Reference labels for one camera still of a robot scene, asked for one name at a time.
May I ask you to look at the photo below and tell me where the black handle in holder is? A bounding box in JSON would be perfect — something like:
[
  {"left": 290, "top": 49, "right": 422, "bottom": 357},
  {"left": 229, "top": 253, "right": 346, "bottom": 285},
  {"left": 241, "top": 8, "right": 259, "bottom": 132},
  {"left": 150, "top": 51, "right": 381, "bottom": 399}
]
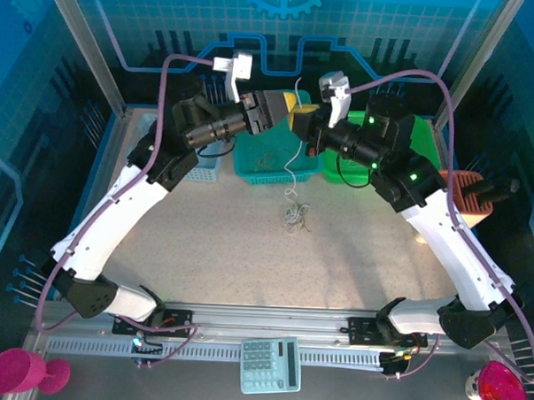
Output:
[{"left": 464, "top": 175, "right": 521, "bottom": 206}]

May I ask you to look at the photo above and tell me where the aluminium frame post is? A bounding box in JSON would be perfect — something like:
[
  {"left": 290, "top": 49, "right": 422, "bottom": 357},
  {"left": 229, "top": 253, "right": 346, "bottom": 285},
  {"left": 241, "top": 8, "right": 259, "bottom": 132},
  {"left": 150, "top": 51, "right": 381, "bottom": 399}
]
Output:
[
  {"left": 432, "top": 0, "right": 528, "bottom": 132},
  {"left": 35, "top": 0, "right": 133, "bottom": 118}
]

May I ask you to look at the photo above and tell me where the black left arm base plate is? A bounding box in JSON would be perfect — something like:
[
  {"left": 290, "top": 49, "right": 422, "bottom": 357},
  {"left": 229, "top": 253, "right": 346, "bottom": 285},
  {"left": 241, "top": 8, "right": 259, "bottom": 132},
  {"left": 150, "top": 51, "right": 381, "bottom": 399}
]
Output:
[{"left": 112, "top": 307, "right": 196, "bottom": 340}]

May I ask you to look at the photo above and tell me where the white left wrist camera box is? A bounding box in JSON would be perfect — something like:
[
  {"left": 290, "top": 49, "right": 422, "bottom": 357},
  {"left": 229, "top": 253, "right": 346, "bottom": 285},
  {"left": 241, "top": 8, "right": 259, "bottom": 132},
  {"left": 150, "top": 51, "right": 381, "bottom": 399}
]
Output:
[{"left": 210, "top": 50, "right": 256, "bottom": 106}]

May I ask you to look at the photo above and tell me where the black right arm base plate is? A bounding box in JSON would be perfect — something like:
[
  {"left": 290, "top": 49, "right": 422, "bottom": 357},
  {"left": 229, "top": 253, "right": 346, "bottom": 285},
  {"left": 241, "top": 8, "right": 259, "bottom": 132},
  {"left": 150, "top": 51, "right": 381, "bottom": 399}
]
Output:
[{"left": 346, "top": 317, "right": 430, "bottom": 350}]

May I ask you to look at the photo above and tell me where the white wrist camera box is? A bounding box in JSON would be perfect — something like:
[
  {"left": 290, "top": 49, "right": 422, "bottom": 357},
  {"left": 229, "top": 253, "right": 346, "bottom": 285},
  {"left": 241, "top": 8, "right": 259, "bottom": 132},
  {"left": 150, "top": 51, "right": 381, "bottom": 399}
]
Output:
[
  {"left": 210, "top": 50, "right": 256, "bottom": 106},
  {"left": 316, "top": 69, "right": 354, "bottom": 130}
]

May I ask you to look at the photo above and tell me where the pale blue calculator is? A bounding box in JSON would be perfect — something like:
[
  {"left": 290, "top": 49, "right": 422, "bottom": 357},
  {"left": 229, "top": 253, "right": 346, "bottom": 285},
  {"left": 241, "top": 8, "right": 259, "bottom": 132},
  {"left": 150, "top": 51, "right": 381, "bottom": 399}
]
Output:
[{"left": 239, "top": 335, "right": 305, "bottom": 397}]

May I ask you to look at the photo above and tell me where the thin blue cable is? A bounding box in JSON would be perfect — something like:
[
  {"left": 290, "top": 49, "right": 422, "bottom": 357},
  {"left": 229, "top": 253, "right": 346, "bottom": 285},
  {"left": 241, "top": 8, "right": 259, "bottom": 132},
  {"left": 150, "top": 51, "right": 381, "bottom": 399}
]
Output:
[{"left": 283, "top": 203, "right": 310, "bottom": 225}]

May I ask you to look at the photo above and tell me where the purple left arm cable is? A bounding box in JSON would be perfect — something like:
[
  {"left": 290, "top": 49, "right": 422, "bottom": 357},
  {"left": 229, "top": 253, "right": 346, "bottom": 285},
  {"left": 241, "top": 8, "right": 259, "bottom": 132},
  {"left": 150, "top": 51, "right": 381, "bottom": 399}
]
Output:
[{"left": 32, "top": 48, "right": 217, "bottom": 370}]

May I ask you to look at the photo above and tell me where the pale blue plastic basket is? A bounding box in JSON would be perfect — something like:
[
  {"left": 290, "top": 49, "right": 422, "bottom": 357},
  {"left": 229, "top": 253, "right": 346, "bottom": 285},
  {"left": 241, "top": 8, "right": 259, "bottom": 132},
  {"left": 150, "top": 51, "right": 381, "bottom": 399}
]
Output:
[{"left": 134, "top": 112, "right": 224, "bottom": 184}]

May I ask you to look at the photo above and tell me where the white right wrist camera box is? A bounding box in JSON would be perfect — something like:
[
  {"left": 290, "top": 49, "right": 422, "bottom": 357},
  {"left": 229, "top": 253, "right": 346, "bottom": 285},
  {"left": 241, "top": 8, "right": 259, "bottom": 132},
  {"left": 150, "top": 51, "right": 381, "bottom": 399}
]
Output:
[{"left": 316, "top": 69, "right": 354, "bottom": 130}]

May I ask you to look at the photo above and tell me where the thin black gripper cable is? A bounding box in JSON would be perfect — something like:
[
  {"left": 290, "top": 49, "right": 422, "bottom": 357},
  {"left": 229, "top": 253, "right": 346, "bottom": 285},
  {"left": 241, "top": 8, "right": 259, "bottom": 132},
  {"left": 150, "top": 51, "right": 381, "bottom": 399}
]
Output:
[
  {"left": 335, "top": 153, "right": 375, "bottom": 188},
  {"left": 196, "top": 135, "right": 239, "bottom": 160}
]

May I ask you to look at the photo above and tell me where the pink matte goblet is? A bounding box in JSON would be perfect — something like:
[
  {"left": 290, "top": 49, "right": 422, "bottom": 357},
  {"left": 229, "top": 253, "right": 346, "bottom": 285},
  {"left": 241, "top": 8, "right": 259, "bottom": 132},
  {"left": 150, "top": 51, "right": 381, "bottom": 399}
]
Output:
[{"left": 0, "top": 346, "right": 73, "bottom": 399}]

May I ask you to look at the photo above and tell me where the slotted grey cable duct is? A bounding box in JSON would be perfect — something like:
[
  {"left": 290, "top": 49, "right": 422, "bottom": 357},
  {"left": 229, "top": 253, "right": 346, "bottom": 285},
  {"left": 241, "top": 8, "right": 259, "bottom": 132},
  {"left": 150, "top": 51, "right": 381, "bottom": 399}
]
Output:
[{"left": 46, "top": 335, "right": 388, "bottom": 371}]

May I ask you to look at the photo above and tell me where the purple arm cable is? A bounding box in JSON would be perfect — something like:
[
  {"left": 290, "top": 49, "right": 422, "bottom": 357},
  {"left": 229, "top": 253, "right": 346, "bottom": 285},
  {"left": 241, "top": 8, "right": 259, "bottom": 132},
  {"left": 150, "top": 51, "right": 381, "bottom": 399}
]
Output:
[
  {"left": 32, "top": 48, "right": 217, "bottom": 370},
  {"left": 335, "top": 65, "right": 534, "bottom": 385}
]

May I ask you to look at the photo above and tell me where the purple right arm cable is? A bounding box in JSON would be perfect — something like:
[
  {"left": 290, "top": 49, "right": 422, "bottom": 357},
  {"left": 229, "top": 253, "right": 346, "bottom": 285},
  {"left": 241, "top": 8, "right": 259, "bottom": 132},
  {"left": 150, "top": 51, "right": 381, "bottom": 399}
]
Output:
[{"left": 335, "top": 65, "right": 534, "bottom": 385}]

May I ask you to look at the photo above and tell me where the thin black right gripper cable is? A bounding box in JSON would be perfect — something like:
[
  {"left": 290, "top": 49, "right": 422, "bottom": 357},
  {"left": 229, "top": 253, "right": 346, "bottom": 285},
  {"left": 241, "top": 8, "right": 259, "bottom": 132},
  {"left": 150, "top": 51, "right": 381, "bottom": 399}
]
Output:
[{"left": 335, "top": 153, "right": 375, "bottom": 188}]

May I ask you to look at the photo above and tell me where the aluminium mounting rail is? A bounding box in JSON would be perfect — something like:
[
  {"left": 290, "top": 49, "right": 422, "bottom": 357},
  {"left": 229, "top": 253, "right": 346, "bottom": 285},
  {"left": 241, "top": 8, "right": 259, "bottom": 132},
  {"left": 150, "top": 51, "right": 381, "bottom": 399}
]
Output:
[{"left": 33, "top": 296, "right": 509, "bottom": 358}]

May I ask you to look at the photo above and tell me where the magenta glossy goblet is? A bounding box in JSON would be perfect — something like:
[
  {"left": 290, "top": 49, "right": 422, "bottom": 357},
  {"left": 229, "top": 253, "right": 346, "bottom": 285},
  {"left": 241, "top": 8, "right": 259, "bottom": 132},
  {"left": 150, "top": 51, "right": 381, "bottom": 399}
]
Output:
[{"left": 464, "top": 358, "right": 530, "bottom": 400}]

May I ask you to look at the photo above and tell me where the thin white cable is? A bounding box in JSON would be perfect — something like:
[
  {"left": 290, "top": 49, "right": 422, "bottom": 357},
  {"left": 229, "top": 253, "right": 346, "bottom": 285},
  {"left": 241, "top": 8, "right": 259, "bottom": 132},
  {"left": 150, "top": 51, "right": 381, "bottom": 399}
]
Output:
[
  {"left": 282, "top": 75, "right": 306, "bottom": 204},
  {"left": 282, "top": 200, "right": 310, "bottom": 236}
]

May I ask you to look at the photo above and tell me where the teal plastic basket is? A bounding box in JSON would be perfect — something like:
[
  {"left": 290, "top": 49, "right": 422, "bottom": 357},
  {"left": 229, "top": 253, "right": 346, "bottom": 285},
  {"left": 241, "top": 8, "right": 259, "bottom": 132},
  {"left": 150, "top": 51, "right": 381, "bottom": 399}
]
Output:
[{"left": 230, "top": 86, "right": 326, "bottom": 189}]

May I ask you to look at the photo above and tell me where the terracotta and beige utensil holder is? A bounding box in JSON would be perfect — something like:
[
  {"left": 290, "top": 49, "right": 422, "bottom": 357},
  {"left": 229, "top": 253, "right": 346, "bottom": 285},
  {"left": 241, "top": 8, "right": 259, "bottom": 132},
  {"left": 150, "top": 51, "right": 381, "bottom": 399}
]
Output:
[{"left": 436, "top": 168, "right": 495, "bottom": 229}]

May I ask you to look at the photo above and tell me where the thin black left gripper cable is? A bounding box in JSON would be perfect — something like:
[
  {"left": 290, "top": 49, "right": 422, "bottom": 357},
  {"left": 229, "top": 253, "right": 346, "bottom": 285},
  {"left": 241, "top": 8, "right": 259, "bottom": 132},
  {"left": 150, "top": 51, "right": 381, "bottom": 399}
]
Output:
[{"left": 196, "top": 135, "right": 239, "bottom": 160}]

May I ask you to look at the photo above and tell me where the green plastic basket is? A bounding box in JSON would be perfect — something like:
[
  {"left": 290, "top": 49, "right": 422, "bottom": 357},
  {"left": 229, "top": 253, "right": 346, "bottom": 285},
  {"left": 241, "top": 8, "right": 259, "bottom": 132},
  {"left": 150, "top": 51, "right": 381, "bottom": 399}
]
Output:
[{"left": 320, "top": 109, "right": 444, "bottom": 190}]

